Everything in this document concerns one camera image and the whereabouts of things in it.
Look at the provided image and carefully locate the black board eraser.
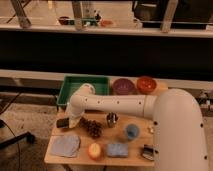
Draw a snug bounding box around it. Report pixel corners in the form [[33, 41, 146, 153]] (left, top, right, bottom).
[[56, 118, 69, 128]]

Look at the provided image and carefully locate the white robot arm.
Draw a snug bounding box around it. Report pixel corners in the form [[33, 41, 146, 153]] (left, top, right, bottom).
[[66, 83, 209, 171]]

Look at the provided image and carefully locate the bunch of red grapes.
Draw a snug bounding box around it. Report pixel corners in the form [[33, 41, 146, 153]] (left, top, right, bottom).
[[79, 117, 102, 139]]

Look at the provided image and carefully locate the blue grey cloth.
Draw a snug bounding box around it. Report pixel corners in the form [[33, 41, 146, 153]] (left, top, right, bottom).
[[50, 135, 80, 158]]

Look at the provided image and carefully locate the wooden table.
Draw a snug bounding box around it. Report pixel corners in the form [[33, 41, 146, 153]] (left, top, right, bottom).
[[44, 79, 169, 168]]

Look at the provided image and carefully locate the yellow red apple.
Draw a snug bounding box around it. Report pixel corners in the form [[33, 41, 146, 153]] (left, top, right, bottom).
[[88, 143, 102, 160]]

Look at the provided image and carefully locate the green plastic tray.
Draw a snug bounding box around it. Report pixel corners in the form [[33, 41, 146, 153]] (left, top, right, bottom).
[[57, 76, 110, 108]]

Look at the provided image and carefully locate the black chair base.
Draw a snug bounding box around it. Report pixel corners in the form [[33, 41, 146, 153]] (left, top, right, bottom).
[[0, 119, 36, 151]]

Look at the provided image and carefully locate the blue sponge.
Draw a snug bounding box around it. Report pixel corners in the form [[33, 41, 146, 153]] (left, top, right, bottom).
[[106, 143, 128, 157]]

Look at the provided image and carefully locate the blue cup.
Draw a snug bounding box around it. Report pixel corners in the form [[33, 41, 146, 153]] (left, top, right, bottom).
[[125, 124, 140, 140]]

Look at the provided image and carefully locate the purple bowl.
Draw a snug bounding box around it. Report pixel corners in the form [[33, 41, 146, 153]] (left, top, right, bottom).
[[112, 78, 135, 95]]

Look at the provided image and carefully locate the red orange bowl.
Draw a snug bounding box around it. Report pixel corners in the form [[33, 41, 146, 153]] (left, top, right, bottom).
[[136, 76, 157, 94]]

